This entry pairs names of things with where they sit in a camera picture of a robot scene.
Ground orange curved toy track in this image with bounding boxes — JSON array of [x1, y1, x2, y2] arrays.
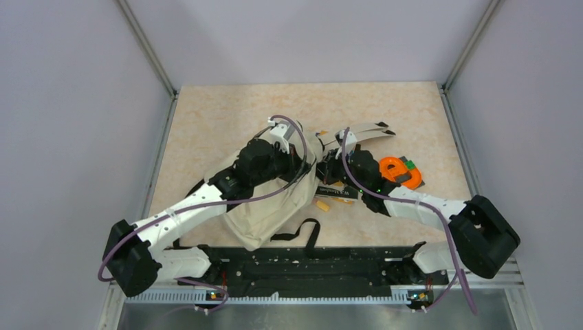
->
[[379, 156, 425, 190]]

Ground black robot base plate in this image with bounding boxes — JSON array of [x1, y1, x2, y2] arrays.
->
[[198, 245, 449, 299]]

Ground cream canvas backpack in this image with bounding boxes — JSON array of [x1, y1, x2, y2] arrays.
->
[[219, 131, 324, 251]]

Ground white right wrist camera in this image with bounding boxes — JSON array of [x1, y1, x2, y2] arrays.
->
[[335, 128, 358, 159]]

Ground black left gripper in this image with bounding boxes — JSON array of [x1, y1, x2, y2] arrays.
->
[[252, 140, 311, 186]]

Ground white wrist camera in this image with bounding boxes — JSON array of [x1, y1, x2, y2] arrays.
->
[[267, 115, 303, 154], [335, 128, 358, 159]]

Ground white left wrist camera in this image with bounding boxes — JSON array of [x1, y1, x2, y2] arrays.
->
[[267, 115, 303, 154]]

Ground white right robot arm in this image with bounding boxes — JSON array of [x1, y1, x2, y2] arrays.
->
[[317, 150, 521, 283]]

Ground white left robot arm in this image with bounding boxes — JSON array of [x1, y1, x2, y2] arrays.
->
[[98, 138, 310, 297]]

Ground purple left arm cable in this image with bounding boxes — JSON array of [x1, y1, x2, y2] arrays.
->
[[97, 114, 309, 315]]

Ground orange pink highlighter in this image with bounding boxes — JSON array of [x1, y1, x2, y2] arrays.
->
[[315, 200, 330, 212]]

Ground green toy brick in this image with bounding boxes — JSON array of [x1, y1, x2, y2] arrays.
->
[[405, 160, 416, 170]]

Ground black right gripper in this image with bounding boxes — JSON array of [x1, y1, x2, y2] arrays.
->
[[309, 148, 366, 194]]

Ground aluminium frame rail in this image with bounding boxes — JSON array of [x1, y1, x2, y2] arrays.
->
[[97, 0, 179, 329]]

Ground black hardcover book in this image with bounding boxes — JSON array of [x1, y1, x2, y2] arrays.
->
[[315, 185, 360, 201]]

